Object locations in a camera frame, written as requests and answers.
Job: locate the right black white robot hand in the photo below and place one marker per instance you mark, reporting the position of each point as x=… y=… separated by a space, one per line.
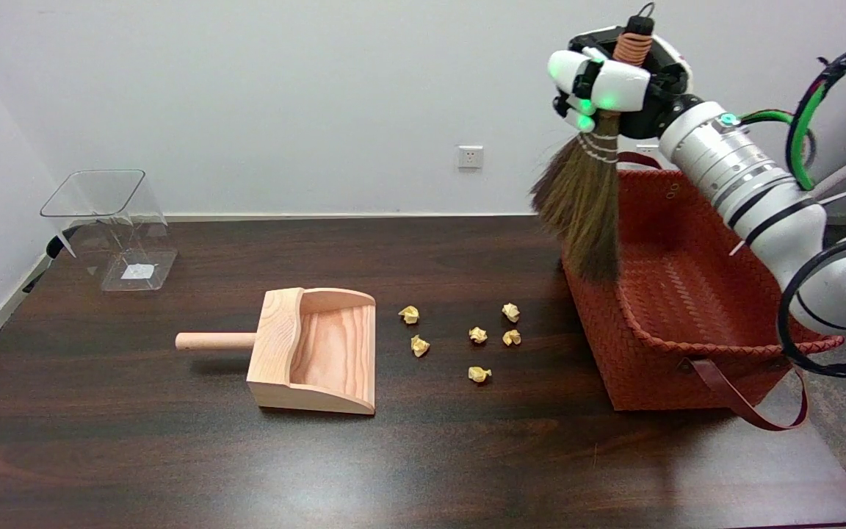
x=625 y=84

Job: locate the small straw hand broom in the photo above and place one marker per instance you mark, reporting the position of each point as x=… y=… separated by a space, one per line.
x=588 y=206

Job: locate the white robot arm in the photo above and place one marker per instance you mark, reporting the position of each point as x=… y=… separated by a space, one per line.
x=761 y=191

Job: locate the red woven basket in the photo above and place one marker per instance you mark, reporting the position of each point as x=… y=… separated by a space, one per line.
x=687 y=294

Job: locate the crumpled yellow paper ball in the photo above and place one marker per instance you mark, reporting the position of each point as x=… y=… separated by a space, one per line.
x=511 y=312
x=479 y=374
x=420 y=345
x=512 y=337
x=409 y=314
x=477 y=335

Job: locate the wooden dustpan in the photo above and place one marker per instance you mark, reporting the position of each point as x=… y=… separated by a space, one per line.
x=320 y=353

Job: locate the clear plastic bin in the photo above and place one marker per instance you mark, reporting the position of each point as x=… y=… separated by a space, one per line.
x=118 y=242

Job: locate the white wall socket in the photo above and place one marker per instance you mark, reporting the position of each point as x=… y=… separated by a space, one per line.
x=648 y=149
x=470 y=156

